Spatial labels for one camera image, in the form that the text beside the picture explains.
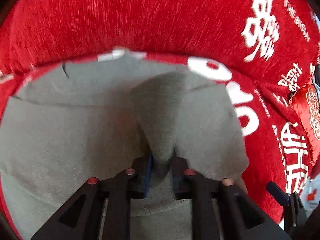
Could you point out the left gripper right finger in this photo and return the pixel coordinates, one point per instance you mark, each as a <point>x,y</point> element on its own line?
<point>219,211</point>

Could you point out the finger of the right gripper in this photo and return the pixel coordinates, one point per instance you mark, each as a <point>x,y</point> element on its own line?
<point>277,193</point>

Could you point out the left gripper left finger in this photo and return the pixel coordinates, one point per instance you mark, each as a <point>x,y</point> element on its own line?
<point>100,209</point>

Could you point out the grey knit garment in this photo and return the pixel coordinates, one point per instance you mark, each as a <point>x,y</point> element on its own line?
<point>93,119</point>

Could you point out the red bed blanket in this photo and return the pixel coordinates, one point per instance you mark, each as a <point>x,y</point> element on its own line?
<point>275,141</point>

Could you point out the red satin embroidered cushion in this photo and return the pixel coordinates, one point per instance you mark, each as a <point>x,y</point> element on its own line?
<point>306,104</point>

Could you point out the large red pillow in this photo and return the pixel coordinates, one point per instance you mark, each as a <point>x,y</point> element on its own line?
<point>261,38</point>

